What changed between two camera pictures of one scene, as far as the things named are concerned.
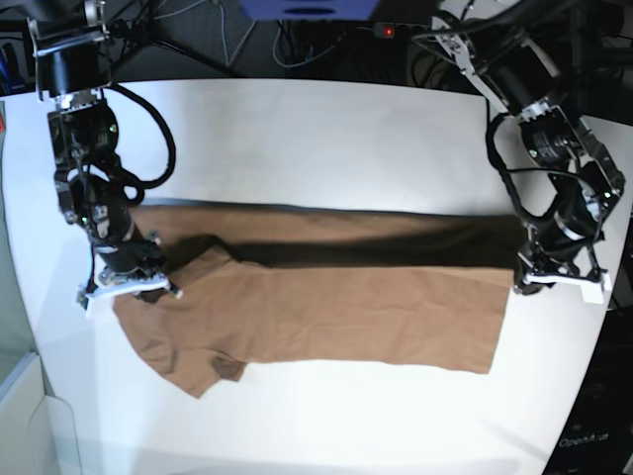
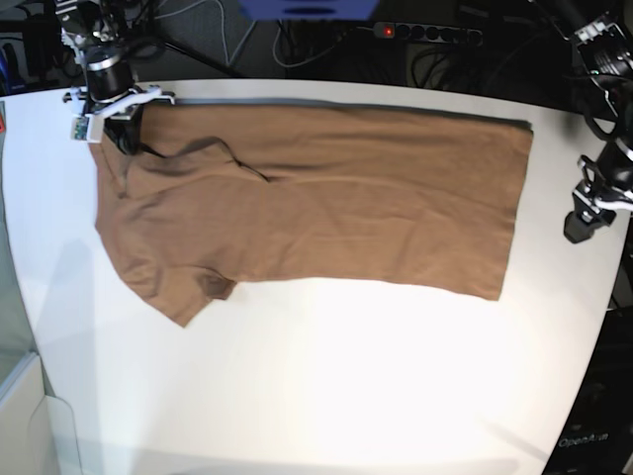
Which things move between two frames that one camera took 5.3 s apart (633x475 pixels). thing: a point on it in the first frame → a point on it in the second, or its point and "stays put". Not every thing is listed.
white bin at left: x=38 y=433 stays put
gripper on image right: x=542 y=264 → x=595 y=203
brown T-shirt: x=259 y=282 → x=219 y=192
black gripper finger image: x=151 y=295 → x=134 y=129
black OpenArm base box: x=598 y=436 stays put
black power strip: x=401 y=30 stays put
